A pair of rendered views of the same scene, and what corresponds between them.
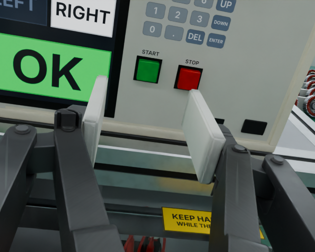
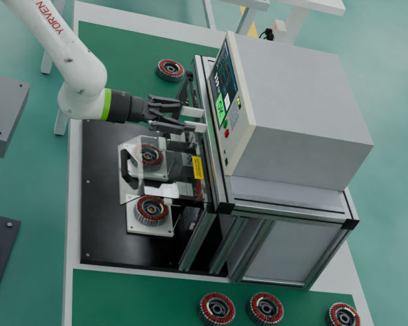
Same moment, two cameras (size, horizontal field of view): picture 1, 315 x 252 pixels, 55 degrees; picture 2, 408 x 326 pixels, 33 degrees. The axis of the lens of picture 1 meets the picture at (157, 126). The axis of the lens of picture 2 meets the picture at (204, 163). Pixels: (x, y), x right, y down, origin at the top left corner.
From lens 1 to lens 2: 1.95 m
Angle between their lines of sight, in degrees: 63
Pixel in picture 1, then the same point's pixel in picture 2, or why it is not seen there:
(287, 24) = (238, 136)
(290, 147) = (231, 183)
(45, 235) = not seen: hidden behind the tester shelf
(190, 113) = (200, 125)
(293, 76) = (234, 152)
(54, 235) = not seen: hidden behind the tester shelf
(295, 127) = (252, 195)
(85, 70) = (222, 114)
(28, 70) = (219, 105)
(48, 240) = not seen: hidden behind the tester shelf
